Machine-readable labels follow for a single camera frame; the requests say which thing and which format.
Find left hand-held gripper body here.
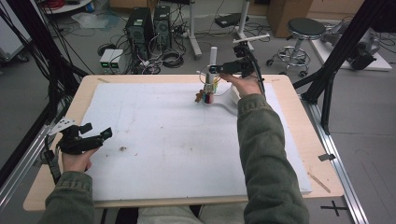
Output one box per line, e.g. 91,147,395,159
48,116,105,156

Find large black computer tower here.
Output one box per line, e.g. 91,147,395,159
125,7,154,61

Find black flat device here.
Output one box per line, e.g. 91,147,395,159
214,12,250,29

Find white table mat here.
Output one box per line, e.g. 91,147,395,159
72,81,313,203

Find person's left hand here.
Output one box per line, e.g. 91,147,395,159
61,146,101,174

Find white stand leg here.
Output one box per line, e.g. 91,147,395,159
235,0,256,57
186,0,204,61

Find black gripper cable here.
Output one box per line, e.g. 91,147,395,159
245,46,268,98

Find person's right hand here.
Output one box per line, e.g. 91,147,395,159
219,73,262,98

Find black tape piece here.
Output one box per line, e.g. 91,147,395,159
318,152,337,162

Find thin wooden stick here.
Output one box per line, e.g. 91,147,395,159
307,172,332,194

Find black round stool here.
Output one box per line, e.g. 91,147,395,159
265,17,327,78

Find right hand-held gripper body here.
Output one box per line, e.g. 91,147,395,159
222,33,271,78

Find white power supply box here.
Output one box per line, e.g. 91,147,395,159
99,48,115,75
108,49,125,75

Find coiled black cable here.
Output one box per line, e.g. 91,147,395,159
161,49,185,69

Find black metal frame with cables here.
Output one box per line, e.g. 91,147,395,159
0,0,89,188

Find black gripper strap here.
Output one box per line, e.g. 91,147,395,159
42,135,64,185

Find white key stand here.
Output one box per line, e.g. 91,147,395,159
196,46,239,117

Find white platform with equipment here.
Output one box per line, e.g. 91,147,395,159
309,21,393,72

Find small black computer tower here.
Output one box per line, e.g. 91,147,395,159
153,5,173,51

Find aluminium rail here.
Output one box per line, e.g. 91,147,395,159
300,92,371,224
0,124,52,216

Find brown cardboard box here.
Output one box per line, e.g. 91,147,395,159
266,0,315,39

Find person's legs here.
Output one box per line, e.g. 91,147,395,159
135,203,250,224

